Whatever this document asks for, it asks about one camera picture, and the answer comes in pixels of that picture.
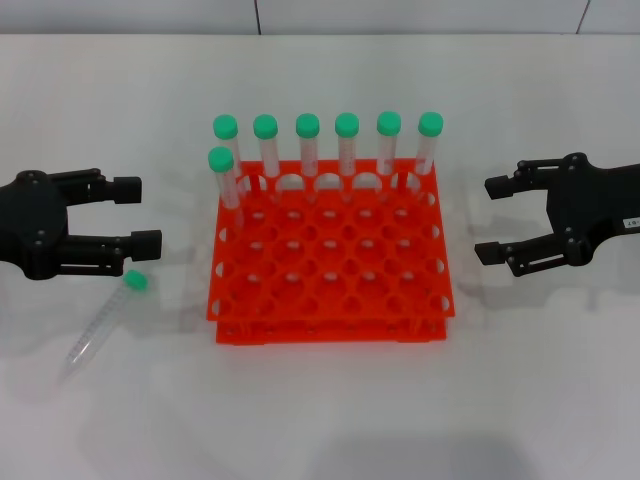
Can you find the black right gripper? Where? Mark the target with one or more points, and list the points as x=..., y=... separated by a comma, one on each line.
x=585, y=205

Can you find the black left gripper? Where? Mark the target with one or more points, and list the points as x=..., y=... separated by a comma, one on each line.
x=35, y=225

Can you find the clear test tube green cap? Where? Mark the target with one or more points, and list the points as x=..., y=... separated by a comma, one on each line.
x=100, y=320
x=220, y=159
x=225, y=126
x=347, y=125
x=430, y=124
x=389, y=123
x=265, y=126
x=307, y=125

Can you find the orange test tube rack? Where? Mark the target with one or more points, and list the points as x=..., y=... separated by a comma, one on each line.
x=330, y=260

